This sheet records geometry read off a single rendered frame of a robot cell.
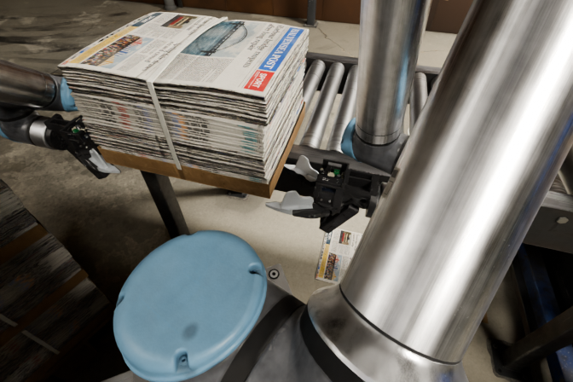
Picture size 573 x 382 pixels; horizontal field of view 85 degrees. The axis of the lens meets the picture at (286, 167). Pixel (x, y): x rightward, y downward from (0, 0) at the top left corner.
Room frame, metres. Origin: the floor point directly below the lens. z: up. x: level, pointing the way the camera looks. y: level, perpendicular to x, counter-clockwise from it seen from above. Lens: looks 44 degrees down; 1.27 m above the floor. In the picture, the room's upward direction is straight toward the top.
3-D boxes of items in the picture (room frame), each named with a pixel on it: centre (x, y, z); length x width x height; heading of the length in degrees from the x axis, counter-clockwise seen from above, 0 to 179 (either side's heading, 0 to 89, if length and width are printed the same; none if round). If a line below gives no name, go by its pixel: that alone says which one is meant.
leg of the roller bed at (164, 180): (0.66, 0.39, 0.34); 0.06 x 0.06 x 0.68; 74
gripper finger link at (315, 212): (0.39, -0.05, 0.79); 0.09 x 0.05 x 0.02; 101
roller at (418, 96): (0.70, -0.36, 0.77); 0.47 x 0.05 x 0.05; 164
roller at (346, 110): (0.76, -0.17, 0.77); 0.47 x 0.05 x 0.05; 164
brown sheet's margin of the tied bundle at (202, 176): (0.55, 0.07, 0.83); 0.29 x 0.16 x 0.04; 164
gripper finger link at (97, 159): (0.51, 0.41, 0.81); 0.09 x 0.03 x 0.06; 47
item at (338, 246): (0.71, -0.34, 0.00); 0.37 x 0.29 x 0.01; 74
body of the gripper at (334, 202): (0.41, -0.11, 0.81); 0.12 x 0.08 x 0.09; 74
